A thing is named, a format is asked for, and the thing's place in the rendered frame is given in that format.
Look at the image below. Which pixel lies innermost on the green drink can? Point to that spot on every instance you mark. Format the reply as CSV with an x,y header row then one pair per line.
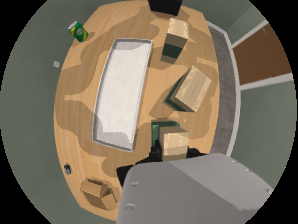
x,y
78,31

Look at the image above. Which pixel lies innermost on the white rectangular tray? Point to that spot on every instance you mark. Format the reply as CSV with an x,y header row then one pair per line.
x,y
118,93

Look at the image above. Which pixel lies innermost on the tan rectangular block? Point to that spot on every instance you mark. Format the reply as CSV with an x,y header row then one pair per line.
x,y
173,139
189,91
176,38

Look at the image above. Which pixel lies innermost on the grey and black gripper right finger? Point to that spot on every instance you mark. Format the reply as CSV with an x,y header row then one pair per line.
x,y
193,152

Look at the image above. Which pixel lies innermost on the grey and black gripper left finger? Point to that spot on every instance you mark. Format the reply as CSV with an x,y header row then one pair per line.
x,y
154,156

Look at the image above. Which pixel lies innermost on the brown cardboard box with flaps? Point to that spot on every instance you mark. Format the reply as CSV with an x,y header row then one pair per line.
x,y
96,197

